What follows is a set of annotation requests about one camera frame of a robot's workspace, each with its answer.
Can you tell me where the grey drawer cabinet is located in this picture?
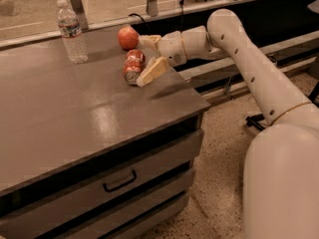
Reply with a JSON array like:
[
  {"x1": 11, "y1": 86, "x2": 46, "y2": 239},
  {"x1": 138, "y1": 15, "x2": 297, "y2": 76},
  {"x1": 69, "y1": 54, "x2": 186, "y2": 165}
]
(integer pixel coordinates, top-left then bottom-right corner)
[{"x1": 0, "y1": 28, "x2": 208, "y2": 239}]

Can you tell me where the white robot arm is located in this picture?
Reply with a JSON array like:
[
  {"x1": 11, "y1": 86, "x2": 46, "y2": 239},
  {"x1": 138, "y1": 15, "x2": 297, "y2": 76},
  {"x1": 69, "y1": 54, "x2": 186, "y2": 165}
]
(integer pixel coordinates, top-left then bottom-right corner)
[{"x1": 138, "y1": 9, "x2": 319, "y2": 239}]

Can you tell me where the red apple on counter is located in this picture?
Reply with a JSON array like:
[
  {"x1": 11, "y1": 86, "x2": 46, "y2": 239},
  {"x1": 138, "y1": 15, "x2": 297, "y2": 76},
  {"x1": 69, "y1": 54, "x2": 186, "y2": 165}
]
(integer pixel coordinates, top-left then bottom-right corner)
[{"x1": 118, "y1": 26, "x2": 139, "y2": 50}]

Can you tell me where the orange soda can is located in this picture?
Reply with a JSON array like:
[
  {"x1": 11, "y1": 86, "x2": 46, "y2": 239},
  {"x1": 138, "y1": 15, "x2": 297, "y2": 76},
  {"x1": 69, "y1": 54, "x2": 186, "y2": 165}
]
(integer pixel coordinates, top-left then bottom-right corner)
[{"x1": 124, "y1": 50, "x2": 146, "y2": 85}]

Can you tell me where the clear plastic water bottle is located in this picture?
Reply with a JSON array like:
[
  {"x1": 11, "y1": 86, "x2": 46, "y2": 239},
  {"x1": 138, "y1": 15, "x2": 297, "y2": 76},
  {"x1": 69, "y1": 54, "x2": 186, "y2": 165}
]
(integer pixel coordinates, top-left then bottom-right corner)
[{"x1": 57, "y1": 0, "x2": 88, "y2": 64}]

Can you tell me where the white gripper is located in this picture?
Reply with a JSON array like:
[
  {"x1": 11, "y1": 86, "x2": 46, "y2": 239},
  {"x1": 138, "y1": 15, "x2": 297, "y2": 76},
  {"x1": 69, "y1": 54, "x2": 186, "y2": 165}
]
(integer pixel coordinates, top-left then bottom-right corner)
[{"x1": 137, "y1": 31, "x2": 186, "y2": 87}]

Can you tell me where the black drawer handle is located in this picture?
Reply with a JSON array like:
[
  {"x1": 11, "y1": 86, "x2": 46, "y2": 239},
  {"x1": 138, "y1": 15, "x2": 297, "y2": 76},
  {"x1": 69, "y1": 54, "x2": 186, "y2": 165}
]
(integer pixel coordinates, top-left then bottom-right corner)
[{"x1": 103, "y1": 169, "x2": 137, "y2": 193}]

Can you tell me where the black cable on wall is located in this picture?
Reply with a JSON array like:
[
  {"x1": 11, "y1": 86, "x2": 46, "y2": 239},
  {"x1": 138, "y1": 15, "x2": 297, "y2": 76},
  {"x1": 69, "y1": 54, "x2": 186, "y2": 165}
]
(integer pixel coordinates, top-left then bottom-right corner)
[{"x1": 129, "y1": 0, "x2": 185, "y2": 35}]

